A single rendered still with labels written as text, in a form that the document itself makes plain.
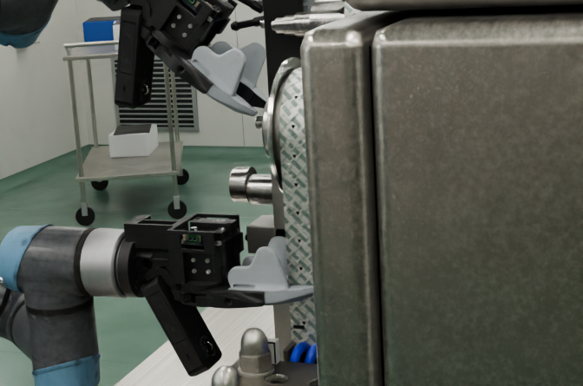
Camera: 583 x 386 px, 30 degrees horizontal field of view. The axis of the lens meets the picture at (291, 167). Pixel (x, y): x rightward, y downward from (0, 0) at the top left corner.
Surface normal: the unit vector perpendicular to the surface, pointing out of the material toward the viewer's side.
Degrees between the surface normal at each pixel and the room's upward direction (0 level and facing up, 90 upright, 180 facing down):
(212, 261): 90
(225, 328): 0
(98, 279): 101
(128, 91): 93
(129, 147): 90
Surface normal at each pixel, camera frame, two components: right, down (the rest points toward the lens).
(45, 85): 0.94, 0.02
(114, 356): -0.06, -0.97
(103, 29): 0.05, 0.21
